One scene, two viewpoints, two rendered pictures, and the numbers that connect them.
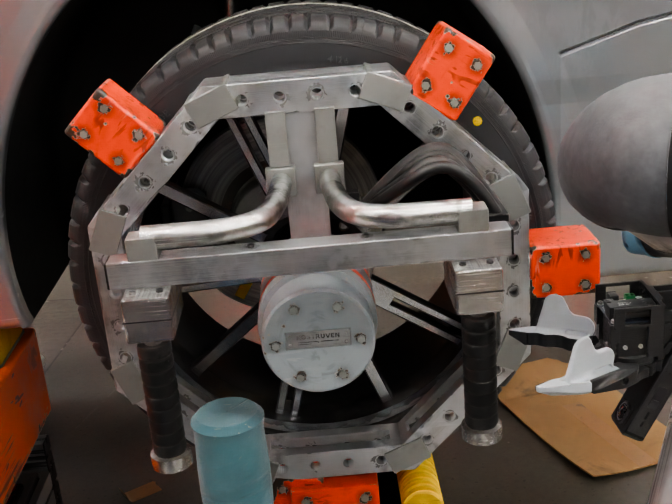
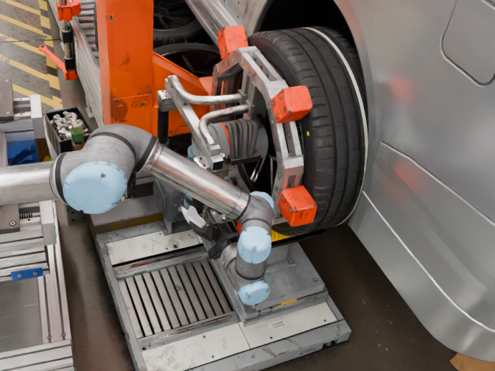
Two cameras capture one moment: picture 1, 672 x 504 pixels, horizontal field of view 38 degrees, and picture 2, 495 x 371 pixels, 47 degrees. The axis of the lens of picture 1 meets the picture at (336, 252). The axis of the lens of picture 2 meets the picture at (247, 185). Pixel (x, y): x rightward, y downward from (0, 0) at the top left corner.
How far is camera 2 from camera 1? 1.48 m
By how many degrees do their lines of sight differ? 55
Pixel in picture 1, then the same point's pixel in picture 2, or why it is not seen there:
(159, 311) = (160, 101)
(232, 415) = not seen: hidden behind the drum
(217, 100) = (238, 56)
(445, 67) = (278, 101)
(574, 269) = (286, 211)
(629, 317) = (211, 218)
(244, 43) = (271, 43)
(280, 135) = (244, 82)
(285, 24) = (281, 46)
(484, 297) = not seen: hidden behind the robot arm
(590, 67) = (387, 157)
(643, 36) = (407, 164)
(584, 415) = not seen: outside the picture
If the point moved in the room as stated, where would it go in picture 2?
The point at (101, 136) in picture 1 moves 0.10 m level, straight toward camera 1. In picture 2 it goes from (220, 42) to (194, 48)
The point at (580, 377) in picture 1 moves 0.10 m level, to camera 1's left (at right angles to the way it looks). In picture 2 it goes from (189, 216) to (177, 192)
